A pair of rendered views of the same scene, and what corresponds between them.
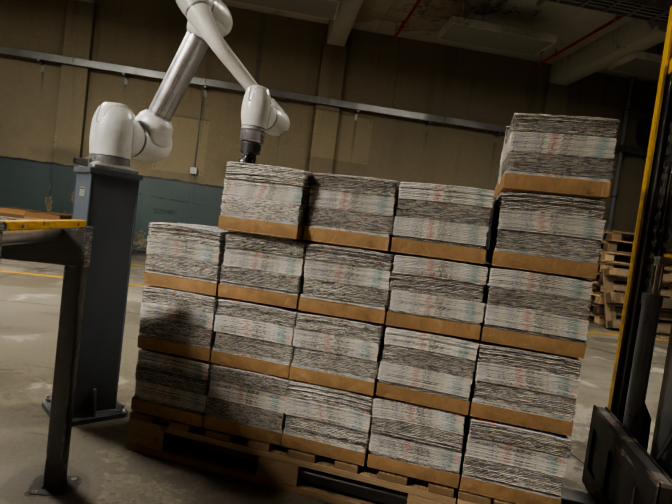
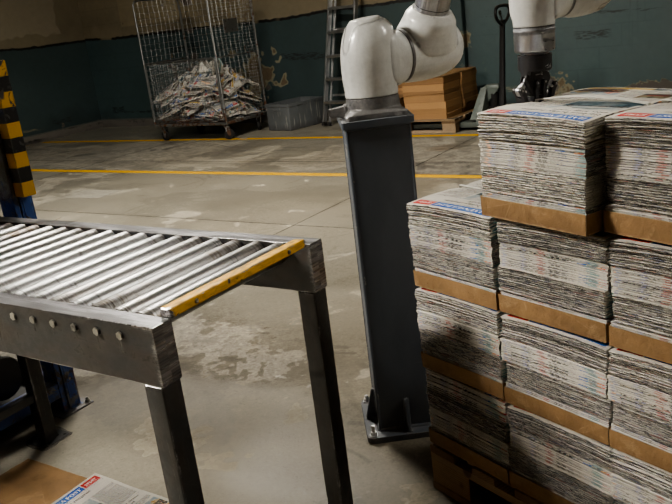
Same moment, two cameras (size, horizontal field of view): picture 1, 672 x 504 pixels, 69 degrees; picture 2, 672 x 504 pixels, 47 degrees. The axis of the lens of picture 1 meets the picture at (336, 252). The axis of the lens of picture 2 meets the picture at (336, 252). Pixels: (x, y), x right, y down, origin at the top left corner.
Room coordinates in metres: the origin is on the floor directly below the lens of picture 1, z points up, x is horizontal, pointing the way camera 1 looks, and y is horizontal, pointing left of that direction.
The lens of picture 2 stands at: (0.21, -0.47, 1.30)
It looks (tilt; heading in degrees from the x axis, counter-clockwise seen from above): 17 degrees down; 42
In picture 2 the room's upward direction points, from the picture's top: 7 degrees counter-clockwise
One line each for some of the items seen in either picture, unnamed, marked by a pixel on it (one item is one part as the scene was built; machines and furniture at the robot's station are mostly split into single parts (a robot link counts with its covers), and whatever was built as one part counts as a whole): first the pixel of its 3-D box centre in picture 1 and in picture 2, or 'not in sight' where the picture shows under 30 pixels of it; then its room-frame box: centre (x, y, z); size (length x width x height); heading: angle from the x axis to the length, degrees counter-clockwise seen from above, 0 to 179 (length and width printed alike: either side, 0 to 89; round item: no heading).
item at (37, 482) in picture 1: (54, 484); not in sight; (1.46, 0.77, 0.01); 0.14 x 0.14 x 0.01; 7
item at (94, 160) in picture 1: (104, 163); (366, 106); (2.00, 0.97, 1.03); 0.22 x 0.18 x 0.06; 134
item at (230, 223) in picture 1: (266, 227); (555, 206); (1.69, 0.25, 0.86); 0.29 x 0.16 x 0.04; 74
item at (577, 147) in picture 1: (524, 325); not in sight; (1.61, -0.65, 0.65); 0.39 x 0.30 x 1.29; 166
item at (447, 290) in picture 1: (306, 353); (661, 396); (1.78, 0.06, 0.42); 1.17 x 0.39 x 0.83; 76
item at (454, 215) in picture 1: (444, 224); not in sight; (1.68, -0.36, 0.95); 0.38 x 0.29 x 0.23; 164
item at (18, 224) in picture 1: (47, 224); (240, 274); (1.20, 0.71, 0.81); 0.43 x 0.03 x 0.02; 7
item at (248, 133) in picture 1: (252, 136); (534, 40); (1.85, 0.36, 1.19); 0.09 x 0.09 x 0.06
